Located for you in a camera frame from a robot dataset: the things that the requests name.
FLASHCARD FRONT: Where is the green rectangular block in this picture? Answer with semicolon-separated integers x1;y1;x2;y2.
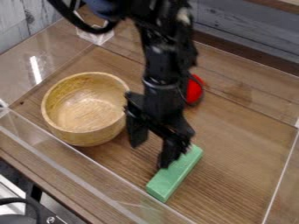
146;144;203;203

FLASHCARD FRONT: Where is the black metal stand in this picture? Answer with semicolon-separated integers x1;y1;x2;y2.
0;182;68;224

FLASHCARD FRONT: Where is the red toy strawberry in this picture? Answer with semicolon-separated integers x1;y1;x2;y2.
186;74;204;106

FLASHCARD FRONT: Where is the black cable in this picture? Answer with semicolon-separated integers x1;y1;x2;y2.
47;0;122;35

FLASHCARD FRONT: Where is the clear acrylic tray wall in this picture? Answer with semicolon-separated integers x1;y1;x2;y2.
0;100;195;224

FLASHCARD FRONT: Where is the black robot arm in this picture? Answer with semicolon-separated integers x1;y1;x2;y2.
84;0;198;168

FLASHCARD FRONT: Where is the clear acrylic corner bracket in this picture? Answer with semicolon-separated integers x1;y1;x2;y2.
76;29;115;46

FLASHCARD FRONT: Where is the brown wooden bowl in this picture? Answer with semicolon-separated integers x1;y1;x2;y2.
41;72;130;147

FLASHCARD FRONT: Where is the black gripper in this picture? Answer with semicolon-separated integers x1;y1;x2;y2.
126;78;195;169

